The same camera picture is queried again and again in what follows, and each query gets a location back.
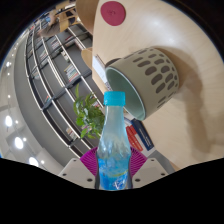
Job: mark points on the dark blue book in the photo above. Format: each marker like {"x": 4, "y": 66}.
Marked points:
{"x": 144, "y": 135}

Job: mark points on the green potted plant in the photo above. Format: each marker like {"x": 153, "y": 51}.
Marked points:
{"x": 90, "y": 116}

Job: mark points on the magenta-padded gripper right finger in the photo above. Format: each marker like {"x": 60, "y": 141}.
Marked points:
{"x": 148, "y": 170}

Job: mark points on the clear bottle with blue cap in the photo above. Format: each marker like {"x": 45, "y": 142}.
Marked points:
{"x": 113, "y": 150}

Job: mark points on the flat round red coaster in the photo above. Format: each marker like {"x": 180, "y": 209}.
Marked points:
{"x": 113, "y": 13}

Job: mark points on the grey shelf unit with books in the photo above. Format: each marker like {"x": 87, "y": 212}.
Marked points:
{"x": 56, "y": 83}

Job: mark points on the group of ceiling lights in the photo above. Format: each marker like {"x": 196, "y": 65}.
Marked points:
{"x": 18, "y": 142}

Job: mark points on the grey-green patterned mug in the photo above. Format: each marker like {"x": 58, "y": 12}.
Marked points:
{"x": 156, "y": 76}

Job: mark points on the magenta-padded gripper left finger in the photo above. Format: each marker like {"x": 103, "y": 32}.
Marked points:
{"x": 75, "y": 171}

